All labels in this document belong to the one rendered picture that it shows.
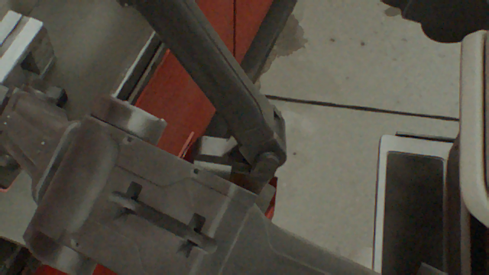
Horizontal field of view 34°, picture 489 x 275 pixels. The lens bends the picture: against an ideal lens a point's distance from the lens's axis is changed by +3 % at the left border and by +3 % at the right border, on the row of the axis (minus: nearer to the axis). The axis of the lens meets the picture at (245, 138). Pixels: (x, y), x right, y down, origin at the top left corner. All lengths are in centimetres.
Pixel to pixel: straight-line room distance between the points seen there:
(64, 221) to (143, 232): 5
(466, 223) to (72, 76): 69
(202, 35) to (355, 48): 153
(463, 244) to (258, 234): 52
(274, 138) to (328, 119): 123
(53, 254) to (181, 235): 8
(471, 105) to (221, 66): 35
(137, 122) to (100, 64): 86
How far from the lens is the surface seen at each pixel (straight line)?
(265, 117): 109
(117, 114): 50
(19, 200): 110
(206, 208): 45
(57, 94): 129
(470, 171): 77
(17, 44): 128
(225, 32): 182
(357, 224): 218
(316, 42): 248
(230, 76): 103
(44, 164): 56
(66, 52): 138
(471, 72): 82
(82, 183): 49
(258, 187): 120
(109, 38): 138
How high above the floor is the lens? 196
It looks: 60 degrees down
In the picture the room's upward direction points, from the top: 2 degrees clockwise
